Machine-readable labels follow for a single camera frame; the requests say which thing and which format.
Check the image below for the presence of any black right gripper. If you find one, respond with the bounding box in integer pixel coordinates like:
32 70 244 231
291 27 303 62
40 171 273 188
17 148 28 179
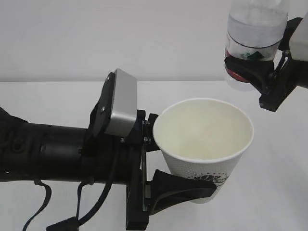
224 17 308 111

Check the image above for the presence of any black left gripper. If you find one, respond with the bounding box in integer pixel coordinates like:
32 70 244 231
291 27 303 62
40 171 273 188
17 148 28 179
81 110 217 223

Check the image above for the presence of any Nongfu Spring water bottle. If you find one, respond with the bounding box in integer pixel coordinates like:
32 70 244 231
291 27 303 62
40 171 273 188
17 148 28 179
223 0 289 91

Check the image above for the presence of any white paper cup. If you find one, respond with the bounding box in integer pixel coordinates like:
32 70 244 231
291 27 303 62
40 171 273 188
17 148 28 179
153 98 255 204

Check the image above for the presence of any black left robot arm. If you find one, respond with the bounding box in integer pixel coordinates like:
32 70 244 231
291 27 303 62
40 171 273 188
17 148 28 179
0 110 216 231

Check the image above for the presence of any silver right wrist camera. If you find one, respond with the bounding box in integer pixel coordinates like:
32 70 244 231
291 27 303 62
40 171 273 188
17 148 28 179
289 14 308 62

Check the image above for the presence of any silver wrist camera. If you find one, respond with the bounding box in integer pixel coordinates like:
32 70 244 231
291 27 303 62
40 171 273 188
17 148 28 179
105 68 137 138
289 14 308 62

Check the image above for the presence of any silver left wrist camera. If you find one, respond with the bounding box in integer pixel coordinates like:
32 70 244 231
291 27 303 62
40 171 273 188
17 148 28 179
105 68 137 138

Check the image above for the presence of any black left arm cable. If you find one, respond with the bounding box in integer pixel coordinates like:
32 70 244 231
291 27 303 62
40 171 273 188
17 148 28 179
45 141 121 231

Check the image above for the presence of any black strap on left arm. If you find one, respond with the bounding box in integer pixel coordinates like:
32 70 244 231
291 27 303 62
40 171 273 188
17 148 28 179
21 179 52 231

